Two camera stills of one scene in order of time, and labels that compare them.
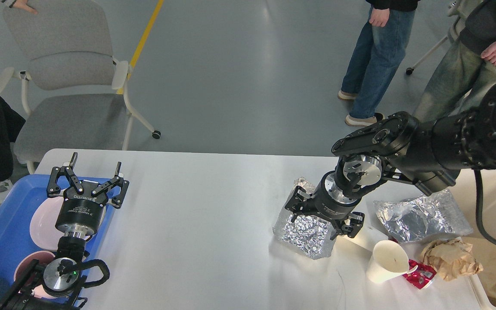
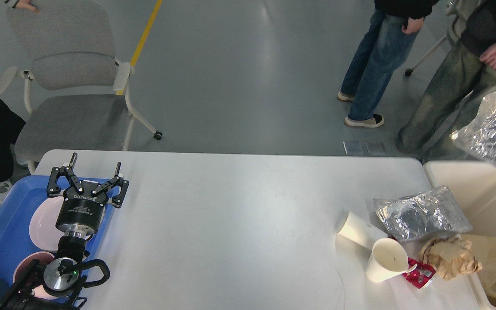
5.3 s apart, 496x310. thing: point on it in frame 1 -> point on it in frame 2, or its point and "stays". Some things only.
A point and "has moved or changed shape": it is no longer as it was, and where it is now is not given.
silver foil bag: x=311 y=233 has moved or changed shape
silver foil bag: x=423 y=216 stays
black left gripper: x=82 y=213 stays
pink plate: x=43 y=231 stays
